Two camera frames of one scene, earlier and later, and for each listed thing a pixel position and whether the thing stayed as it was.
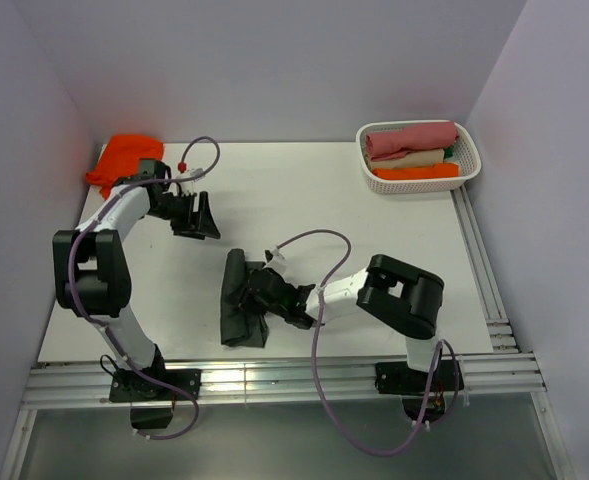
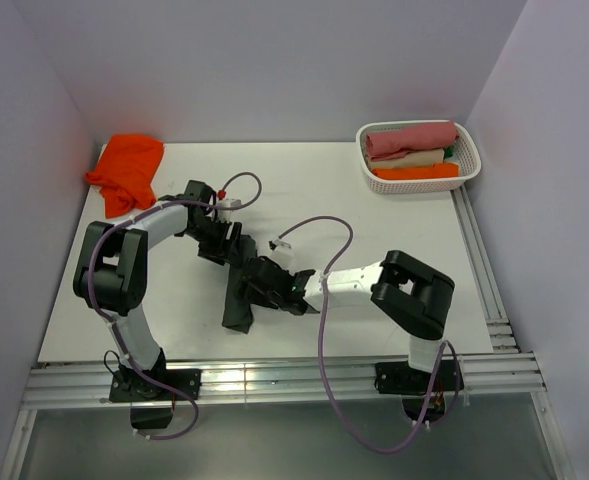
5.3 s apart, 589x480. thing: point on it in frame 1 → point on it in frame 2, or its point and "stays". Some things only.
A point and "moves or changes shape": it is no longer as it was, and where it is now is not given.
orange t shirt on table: (121, 159) stays
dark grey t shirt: (239, 328) moves or changes shape
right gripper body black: (253, 303) → (267, 298)
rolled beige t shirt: (416, 158) stays
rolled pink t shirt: (390, 144) stays
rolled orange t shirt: (436, 170) stays
